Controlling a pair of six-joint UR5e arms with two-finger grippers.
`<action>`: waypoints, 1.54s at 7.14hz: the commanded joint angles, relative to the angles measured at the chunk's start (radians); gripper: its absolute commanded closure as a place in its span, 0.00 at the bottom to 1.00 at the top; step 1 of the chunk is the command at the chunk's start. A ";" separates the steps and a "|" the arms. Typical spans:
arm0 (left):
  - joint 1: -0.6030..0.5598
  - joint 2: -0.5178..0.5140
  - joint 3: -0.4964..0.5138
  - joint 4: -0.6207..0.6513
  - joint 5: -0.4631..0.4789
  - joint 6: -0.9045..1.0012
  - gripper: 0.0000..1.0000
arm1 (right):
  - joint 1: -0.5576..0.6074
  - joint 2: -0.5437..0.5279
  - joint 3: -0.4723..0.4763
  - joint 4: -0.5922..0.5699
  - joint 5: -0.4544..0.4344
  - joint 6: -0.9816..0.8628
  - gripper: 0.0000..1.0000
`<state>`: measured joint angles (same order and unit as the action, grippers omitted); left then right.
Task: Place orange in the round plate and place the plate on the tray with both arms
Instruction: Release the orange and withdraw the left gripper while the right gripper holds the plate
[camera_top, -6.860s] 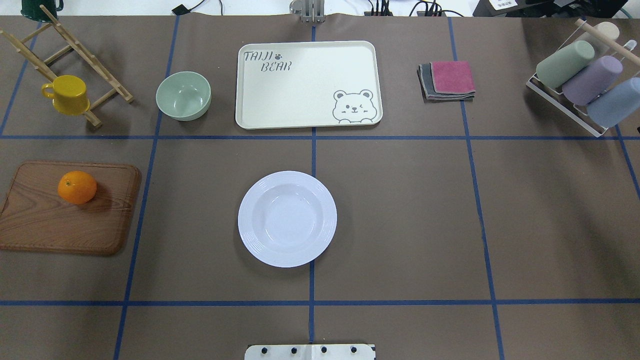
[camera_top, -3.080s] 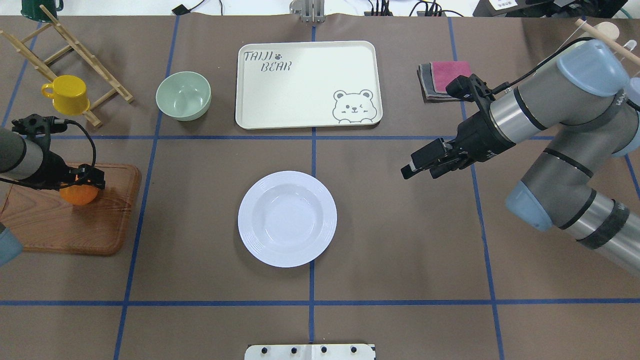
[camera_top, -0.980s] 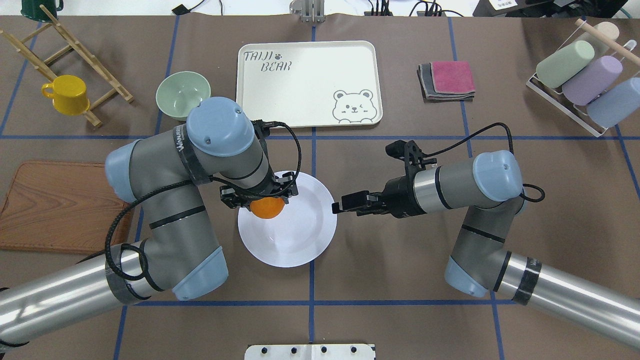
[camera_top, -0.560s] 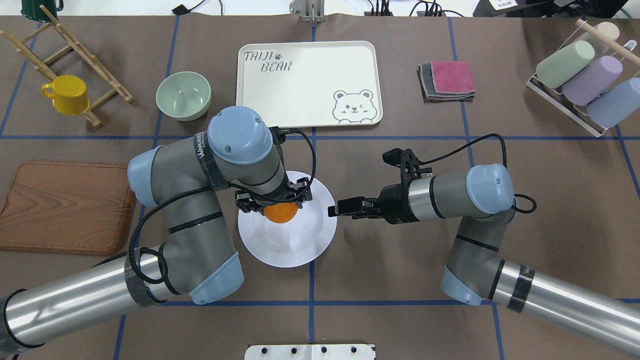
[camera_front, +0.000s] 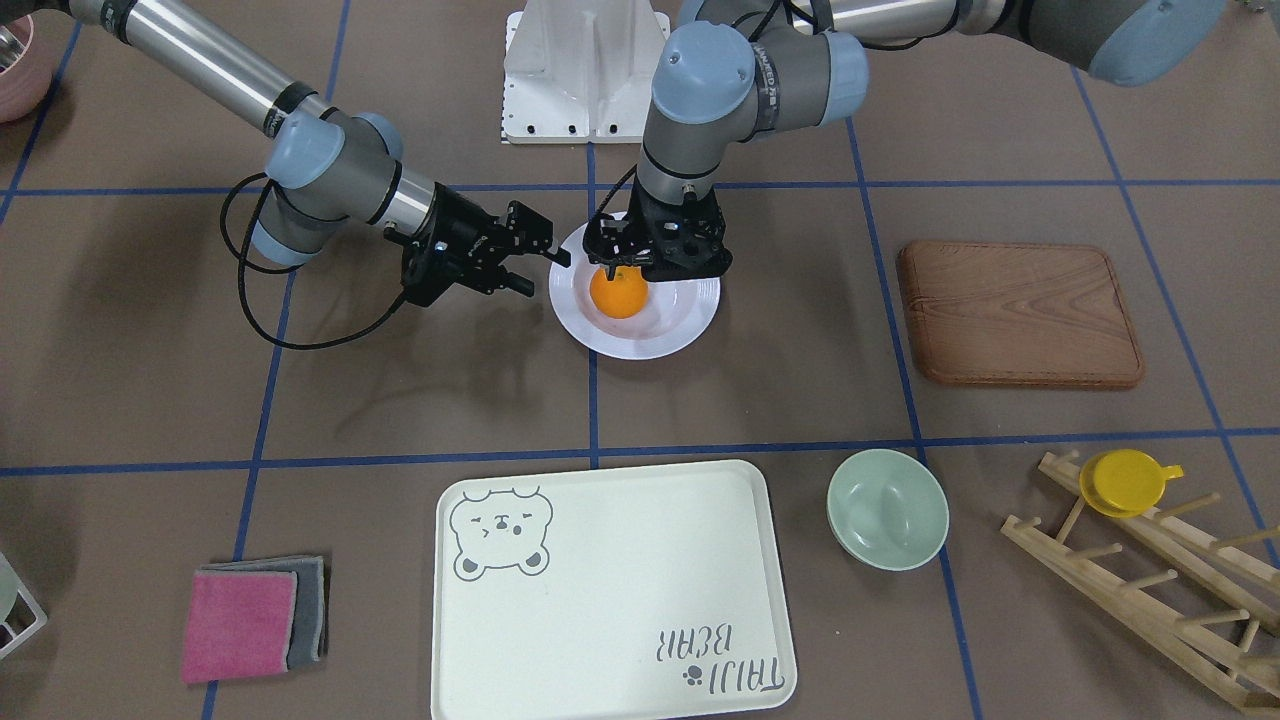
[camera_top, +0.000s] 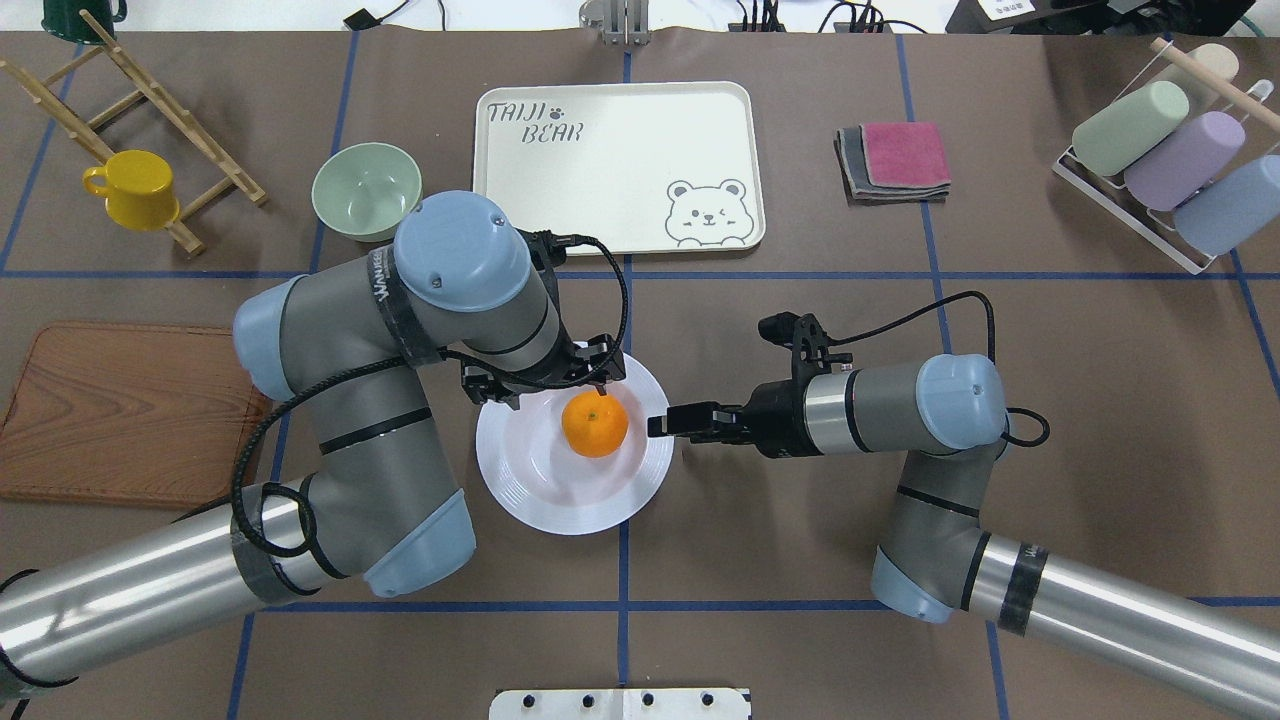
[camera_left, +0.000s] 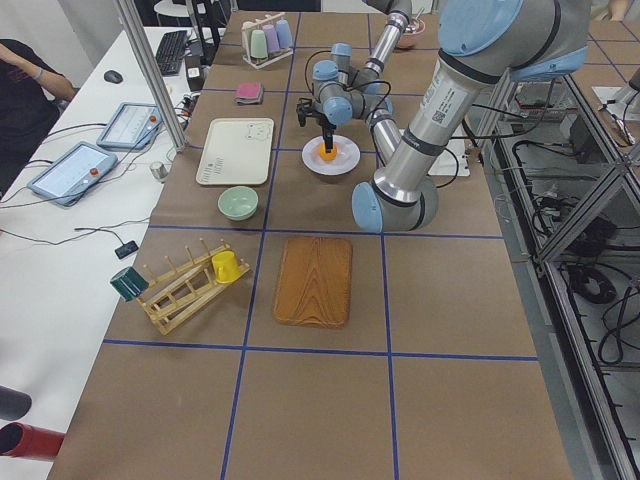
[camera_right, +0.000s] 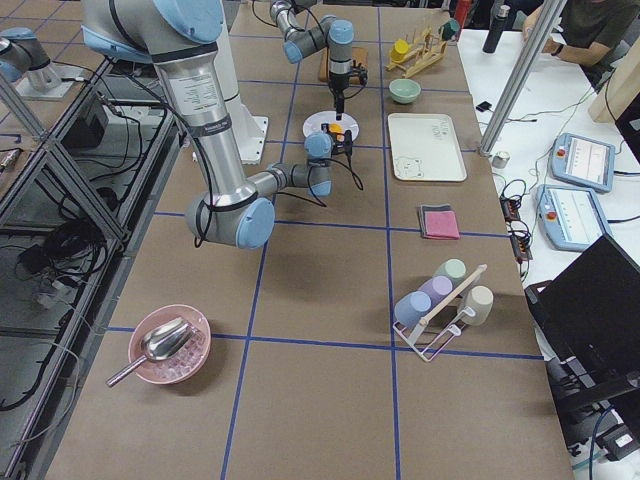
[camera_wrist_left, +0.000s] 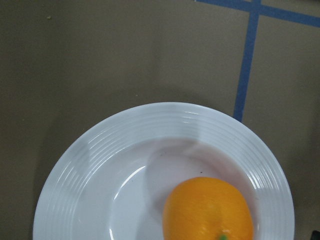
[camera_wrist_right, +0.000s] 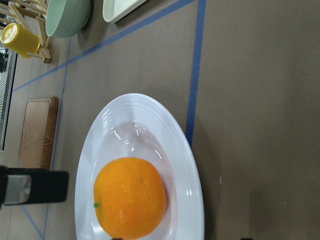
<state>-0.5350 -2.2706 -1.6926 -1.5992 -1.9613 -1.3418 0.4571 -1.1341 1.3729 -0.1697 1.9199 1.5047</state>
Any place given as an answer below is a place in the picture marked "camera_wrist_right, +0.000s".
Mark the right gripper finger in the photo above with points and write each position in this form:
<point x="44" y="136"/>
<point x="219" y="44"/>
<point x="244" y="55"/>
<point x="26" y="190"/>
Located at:
<point x="26" y="186"/>

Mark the white round plate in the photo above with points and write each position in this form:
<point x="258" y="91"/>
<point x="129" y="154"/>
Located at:
<point x="136" y="125"/>

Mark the cream bear tray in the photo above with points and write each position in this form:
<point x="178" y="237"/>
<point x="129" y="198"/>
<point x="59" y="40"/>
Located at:
<point x="114" y="10"/>

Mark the wooden cup rack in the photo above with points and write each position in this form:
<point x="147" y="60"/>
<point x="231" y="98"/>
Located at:
<point x="31" y="15"/>

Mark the green bowl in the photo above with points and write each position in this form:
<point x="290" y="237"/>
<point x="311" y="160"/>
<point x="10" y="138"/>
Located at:
<point x="65" y="18"/>

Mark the yellow cup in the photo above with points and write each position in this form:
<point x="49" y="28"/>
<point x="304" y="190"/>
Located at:
<point x="20" y="40"/>

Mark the brown wooden tray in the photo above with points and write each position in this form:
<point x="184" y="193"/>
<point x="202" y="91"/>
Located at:
<point x="38" y="132"/>

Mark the orange fruit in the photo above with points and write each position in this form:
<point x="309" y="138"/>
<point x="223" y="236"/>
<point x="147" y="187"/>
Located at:
<point x="129" y="198"/>

